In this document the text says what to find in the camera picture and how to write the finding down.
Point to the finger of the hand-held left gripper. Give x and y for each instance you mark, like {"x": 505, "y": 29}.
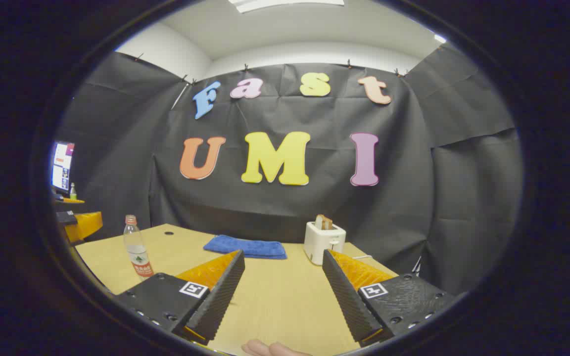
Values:
{"x": 84, "y": 225}

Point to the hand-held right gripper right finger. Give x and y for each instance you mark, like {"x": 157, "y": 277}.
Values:
{"x": 349, "y": 301}

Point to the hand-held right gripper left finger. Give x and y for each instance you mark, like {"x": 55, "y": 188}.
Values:
{"x": 218, "y": 301}

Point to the clear plastic water bottle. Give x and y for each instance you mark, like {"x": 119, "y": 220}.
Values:
{"x": 136, "y": 247}

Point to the green drink bottle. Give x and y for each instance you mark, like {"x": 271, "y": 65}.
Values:
{"x": 72, "y": 193}

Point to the blue folded towel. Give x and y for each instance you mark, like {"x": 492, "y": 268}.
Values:
{"x": 245, "y": 246}

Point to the computer monitor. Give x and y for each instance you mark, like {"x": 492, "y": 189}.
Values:
{"x": 62, "y": 165}

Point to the white toaster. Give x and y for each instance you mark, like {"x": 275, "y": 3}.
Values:
{"x": 317, "y": 242}

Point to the toasted bread slice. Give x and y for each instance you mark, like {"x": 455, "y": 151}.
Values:
{"x": 323, "y": 222}

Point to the black backdrop cloth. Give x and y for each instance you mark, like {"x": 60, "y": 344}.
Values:
{"x": 290, "y": 217}

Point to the ceiling light panel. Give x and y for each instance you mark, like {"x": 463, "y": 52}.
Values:
{"x": 285, "y": 4}

